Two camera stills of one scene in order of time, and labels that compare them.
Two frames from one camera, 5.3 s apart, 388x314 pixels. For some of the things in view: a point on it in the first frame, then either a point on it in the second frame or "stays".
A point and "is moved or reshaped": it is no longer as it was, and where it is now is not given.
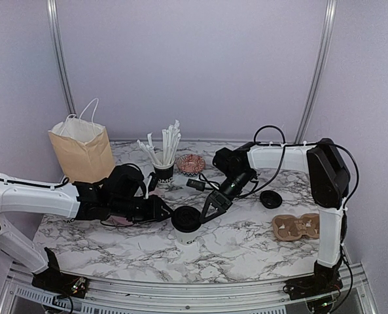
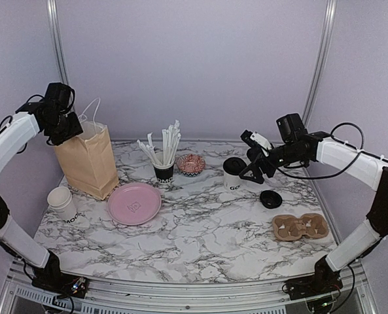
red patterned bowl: (190, 165) stays
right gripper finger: (220, 210) -> (258, 176)
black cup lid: (186, 219) is moved or reshaped
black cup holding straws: (164, 173) stays
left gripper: (155, 210) -> (76, 129)
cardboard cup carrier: (290, 227) stays
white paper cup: (187, 239) is moved or reshaped
